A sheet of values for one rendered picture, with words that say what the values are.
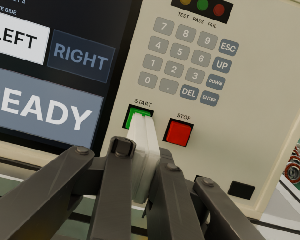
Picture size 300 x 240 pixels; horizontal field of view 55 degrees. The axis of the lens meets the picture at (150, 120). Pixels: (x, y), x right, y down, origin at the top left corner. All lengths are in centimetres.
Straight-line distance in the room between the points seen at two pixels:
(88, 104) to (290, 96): 18
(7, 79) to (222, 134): 19
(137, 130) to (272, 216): 21
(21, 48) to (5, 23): 2
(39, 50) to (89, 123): 7
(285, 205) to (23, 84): 31
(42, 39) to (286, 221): 30
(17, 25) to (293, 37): 22
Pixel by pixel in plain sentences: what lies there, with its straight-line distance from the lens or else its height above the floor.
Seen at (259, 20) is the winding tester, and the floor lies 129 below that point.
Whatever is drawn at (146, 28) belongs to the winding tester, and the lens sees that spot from 24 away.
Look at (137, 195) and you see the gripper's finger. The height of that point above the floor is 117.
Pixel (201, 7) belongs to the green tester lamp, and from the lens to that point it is 25.
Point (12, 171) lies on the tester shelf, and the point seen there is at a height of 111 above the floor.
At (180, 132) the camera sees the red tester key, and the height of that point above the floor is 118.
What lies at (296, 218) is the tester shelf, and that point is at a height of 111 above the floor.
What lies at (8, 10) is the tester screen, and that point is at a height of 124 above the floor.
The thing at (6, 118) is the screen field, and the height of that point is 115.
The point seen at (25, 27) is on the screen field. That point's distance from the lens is 26.
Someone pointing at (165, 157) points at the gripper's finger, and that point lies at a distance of 17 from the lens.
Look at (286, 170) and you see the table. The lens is 168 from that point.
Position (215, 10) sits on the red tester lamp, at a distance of 25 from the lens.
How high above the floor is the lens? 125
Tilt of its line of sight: 16 degrees down
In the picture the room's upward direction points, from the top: 18 degrees clockwise
